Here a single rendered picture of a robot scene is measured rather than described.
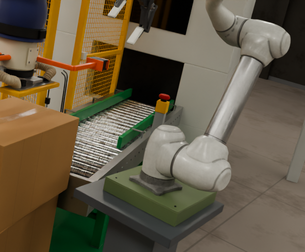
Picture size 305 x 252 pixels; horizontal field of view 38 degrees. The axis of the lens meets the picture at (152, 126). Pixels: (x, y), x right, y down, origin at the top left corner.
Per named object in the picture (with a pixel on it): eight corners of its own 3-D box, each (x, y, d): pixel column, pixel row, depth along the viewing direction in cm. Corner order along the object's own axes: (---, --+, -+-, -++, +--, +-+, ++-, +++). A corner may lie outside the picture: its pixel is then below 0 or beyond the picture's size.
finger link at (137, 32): (137, 26, 152) (137, 27, 152) (125, 42, 150) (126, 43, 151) (143, 27, 150) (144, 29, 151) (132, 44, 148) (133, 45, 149)
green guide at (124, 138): (169, 107, 459) (171, 98, 456) (179, 109, 456) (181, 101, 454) (116, 147, 309) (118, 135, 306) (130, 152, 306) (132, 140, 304)
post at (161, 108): (128, 236, 308) (159, 98, 280) (137, 239, 306) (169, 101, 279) (125, 241, 301) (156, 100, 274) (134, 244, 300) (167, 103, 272)
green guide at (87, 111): (121, 93, 470) (123, 85, 467) (131, 96, 468) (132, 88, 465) (47, 126, 320) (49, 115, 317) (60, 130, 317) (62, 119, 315)
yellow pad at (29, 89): (40, 81, 212) (42, 71, 210) (59, 86, 209) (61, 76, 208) (-3, 91, 180) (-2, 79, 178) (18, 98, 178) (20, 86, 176)
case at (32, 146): (4, 165, 247) (13, 96, 236) (67, 188, 236) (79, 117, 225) (-85, 204, 191) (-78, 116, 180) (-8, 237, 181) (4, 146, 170)
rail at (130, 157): (174, 123, 461) (178, 105, 456) (179, 124, 460) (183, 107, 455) (80, 211, 244) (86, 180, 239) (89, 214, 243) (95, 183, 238)
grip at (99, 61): (92, 65, 221) (94, 55, 220) (108, 70, 219) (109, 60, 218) (85, 67, 213) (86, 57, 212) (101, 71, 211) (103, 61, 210)
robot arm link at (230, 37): (219, 5, 194) (246, 11, 187) (233, 24, 209) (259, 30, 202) (206, 32, 194) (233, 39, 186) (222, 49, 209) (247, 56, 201)
